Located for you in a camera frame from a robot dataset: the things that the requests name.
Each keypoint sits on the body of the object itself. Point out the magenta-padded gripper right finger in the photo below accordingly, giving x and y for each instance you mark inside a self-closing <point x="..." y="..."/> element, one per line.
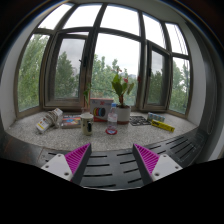
<point x="165" y="166"/>

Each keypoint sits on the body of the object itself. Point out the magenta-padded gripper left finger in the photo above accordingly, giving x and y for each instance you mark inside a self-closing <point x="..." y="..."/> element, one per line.
<point x="60" y="165"/>

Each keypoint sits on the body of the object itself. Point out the clear plastic water bottle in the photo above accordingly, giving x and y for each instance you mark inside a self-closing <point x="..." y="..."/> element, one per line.
<point x="112" y="120"/>

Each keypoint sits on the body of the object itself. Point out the yellow rectangular box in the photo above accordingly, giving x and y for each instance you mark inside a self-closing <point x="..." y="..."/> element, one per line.
<point x="163" y="126"/>

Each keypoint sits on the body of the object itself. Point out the dark colourful printed book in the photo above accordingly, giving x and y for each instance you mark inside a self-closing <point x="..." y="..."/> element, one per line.
<point x="70" y="121"/>

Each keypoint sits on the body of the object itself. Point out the small blue and white box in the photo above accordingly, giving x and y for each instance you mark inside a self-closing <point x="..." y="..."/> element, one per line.
<point x="156" y="117"/>

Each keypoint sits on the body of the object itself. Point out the black slatted bench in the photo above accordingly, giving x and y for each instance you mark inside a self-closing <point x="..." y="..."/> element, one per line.
<point x="110" y="166"/>

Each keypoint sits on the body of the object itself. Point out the black lattice trivet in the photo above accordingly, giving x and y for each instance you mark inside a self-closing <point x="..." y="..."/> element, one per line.
<point x="140" y="120"/>

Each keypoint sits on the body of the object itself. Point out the white box with spool print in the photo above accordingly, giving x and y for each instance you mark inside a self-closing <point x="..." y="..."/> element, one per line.
<point x="98" y="111"/>

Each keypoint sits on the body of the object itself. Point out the potted plant in white pot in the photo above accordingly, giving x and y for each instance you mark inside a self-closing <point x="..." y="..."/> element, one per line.
<point x="123" y="115"/>

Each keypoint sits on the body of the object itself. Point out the dark-framed bay window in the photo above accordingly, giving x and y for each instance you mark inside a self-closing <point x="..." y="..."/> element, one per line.
<point x="88" y="66"/>

